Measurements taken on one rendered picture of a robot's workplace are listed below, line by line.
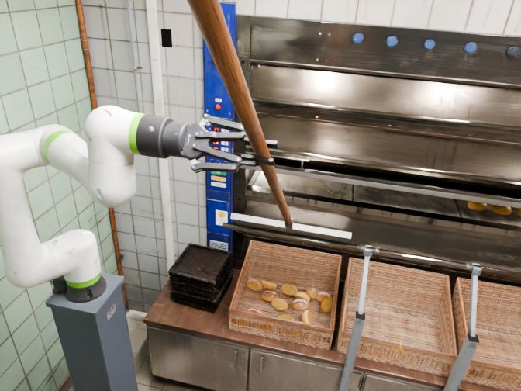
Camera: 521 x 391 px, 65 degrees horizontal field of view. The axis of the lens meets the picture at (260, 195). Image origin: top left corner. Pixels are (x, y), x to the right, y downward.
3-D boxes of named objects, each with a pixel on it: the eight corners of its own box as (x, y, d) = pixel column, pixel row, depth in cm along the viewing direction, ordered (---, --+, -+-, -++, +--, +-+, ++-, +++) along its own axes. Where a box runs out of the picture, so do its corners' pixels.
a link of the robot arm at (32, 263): (5, 280, 140) (-44, 134, 113) (55, 262, 149) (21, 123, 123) (16, 302, 132) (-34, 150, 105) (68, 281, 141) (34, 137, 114)
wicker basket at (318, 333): (248, 273, 261) (250, 238, 248) (336, 289, 252) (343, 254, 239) (226, 330, 220) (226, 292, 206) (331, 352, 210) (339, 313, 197)
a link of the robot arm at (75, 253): (52, 278, 151) (41, 235, 142) (94, 261, 160) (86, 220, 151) (64, 297, 143) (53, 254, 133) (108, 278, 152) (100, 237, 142)
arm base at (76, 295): (29, 292, 152) (25, 280, 149) (55, 268, 165) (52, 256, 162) (92, 306, 147) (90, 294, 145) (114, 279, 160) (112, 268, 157)
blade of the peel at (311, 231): (350, 238, 178) (351, 232, 178) (229, 218, 187) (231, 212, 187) (345, 247, 213) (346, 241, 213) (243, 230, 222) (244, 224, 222)
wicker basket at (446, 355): (341, 291, 251) (348, 255, 238) (436, 309, 241) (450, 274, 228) (335, 354, 210) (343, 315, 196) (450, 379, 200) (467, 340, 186)
